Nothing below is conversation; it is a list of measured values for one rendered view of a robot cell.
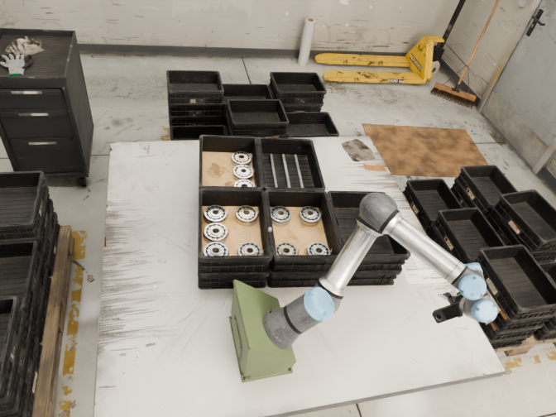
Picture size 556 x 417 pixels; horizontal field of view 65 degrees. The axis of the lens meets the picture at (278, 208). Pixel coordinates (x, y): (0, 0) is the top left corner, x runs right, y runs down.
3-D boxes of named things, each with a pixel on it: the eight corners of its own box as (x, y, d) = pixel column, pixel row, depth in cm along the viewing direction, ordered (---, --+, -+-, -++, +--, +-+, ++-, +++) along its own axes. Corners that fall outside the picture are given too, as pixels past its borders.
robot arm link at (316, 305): (281, 306, 154) (311, 287, 150) (295, 299, 167) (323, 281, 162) (299, 336, 151) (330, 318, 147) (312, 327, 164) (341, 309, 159)
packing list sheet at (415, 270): (452, 281, 208) (452, 280, 208) (409, 286, 203) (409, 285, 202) (422, 230, 230) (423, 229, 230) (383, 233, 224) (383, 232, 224)
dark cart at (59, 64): (92, 190, 312) (65, 77, 248) (22, 194, 301) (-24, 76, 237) (96, 139, 352) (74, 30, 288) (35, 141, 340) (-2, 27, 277)
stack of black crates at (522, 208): (540, 282, 291) (583, 237, 258) (498, 287, 282) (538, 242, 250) (505, 233, 319) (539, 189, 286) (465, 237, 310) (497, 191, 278)
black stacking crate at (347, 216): (402, 272, 194) (411, 256, 186) (338, 274, 188) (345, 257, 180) (377, 208, 221) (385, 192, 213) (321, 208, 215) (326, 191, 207)
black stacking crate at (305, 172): (320, 207, 216) (325, 190, 208) (261, 206, 210) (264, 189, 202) (308, 156, 243) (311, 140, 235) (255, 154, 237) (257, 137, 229)
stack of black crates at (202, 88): (217, 118, 369) (218, 70, 337) (221, 141, 349) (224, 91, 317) (168, 119, 359) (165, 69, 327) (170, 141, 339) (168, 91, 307)
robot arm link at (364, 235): (294, 309, 165) (371, 185, 154) (308, 302, 179) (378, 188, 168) (320, 328, 161) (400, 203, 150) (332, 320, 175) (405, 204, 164)
